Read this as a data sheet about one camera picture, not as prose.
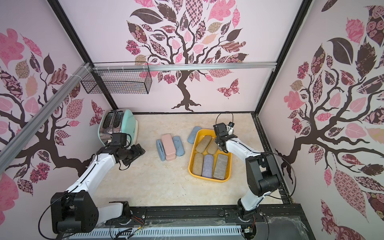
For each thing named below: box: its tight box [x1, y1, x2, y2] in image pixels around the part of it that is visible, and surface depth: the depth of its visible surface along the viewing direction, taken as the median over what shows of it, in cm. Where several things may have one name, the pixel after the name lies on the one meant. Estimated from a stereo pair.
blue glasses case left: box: [156, 139, 166, 162], surface depth 94 cm
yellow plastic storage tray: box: [188, 129, 233, 183], surface depth 91 cm
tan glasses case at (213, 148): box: [207, 140, 219, 155], surface depth 97 cm
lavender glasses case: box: [202, 154, 214, 179], surface depth 89 cm
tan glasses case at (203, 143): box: [195, 135, 212, 154], surface depth 99 cm
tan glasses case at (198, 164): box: [192, 153, 204, 176], surface depth 91 cm
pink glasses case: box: [161, 134, 177, 162], surface depth 96 cm
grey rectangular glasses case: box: [213, 153, 229, 180], surface depth 89 cm
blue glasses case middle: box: [172, 135, 185, 157], surface depth 98 cm
